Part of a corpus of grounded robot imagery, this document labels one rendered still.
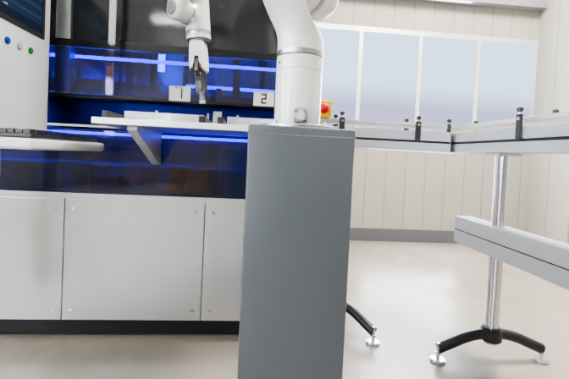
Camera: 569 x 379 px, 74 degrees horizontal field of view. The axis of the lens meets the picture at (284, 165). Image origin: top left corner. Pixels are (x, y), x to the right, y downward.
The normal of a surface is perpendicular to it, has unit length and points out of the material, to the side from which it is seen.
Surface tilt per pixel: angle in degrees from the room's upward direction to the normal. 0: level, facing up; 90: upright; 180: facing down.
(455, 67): 90
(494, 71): 90
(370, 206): 90
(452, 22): 90
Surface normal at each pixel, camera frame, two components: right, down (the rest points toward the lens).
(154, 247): 0.09, 0.04
